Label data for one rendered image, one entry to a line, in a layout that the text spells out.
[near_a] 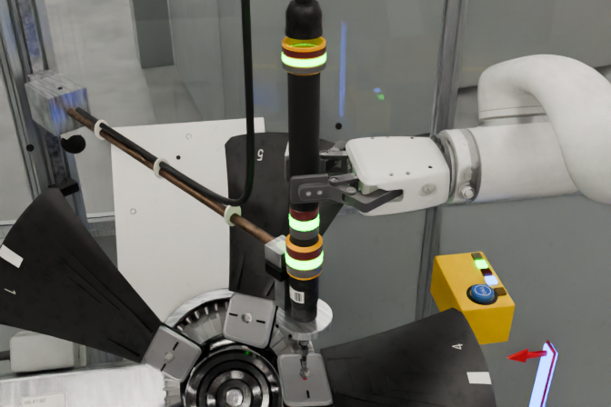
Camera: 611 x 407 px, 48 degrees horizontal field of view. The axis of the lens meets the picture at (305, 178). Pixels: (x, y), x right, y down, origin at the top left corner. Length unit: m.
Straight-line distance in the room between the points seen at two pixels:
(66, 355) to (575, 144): 0.77
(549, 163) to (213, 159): 0.60
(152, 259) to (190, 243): 0.07
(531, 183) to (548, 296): 1.27
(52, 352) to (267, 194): 0.40
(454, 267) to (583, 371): 1.06
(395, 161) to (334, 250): 0.99
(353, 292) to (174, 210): 0.77
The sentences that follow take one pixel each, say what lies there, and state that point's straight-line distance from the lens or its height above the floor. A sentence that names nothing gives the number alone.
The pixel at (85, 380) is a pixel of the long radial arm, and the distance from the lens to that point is 1.07.
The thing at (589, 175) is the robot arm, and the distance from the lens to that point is 0.67.
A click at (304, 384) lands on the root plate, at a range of 0.95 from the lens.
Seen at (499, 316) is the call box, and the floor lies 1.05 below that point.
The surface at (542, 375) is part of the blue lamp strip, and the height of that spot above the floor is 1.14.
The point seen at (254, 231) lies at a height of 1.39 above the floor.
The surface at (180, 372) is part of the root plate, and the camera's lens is 0.97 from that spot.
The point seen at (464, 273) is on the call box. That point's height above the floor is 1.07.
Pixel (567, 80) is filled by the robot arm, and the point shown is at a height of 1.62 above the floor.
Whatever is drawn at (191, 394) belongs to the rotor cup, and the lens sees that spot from 0.88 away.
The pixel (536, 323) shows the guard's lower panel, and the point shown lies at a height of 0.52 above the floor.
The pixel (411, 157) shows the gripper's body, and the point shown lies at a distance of 0.76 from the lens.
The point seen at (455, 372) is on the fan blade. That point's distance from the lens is 1.00.
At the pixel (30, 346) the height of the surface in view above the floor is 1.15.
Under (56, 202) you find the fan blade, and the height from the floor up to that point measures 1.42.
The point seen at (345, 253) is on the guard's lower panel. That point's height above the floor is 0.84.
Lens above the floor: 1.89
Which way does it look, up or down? 31 degrees down
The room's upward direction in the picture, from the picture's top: straight up
